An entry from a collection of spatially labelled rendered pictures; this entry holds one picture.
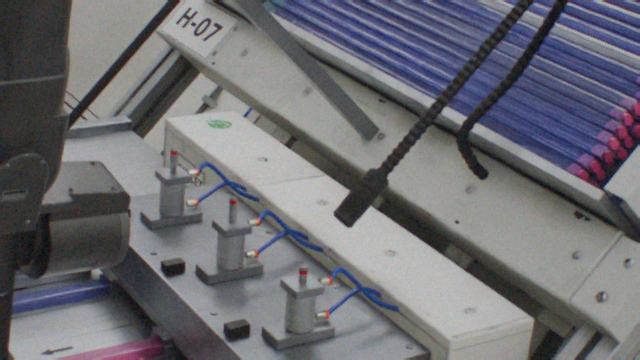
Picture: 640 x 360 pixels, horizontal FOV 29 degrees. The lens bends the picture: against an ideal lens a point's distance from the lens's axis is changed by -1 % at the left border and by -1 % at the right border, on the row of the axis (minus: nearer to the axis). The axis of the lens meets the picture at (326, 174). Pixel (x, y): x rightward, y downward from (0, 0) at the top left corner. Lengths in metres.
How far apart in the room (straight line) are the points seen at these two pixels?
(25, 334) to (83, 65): 1.29
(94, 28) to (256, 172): 1.16
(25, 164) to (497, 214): 0.44
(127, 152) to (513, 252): 0.56
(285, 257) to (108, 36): 1.30
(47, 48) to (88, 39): 1.59
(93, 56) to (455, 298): 1.43
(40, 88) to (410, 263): 0.42
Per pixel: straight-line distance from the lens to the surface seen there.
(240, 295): 0.98
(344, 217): 0.88
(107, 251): 0.80
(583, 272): 0.94
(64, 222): 0.78
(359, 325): 0.95
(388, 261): 1.00
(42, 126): 0.71
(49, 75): 0.69
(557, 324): 1.03
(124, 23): 2.30
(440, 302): 0.95
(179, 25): 1.47
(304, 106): 1.23
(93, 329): 1.04
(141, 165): 1.37
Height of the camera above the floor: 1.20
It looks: 5 degrees up
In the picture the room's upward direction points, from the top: 40 degrees clockwise
